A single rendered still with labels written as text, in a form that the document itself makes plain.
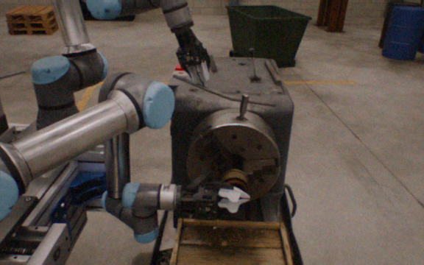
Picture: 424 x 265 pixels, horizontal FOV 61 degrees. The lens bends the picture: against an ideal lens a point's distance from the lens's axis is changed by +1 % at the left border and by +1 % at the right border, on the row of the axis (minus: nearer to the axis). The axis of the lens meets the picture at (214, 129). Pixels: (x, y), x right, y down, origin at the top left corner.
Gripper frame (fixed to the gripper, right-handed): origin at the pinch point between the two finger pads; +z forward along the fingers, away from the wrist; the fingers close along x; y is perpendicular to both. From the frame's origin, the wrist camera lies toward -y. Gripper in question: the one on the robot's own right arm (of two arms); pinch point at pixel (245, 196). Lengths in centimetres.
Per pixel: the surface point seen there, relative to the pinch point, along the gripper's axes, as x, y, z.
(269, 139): 11.0, -15.7, 7.5
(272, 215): -21.3, -17.7, 12.1
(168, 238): -54, -37, -30
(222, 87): 17.7, -43.4, -8.2
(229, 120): 15.8, -18.5, -5.5
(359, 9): -86, -1074, 397
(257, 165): 3.2, -12.3, 4.1
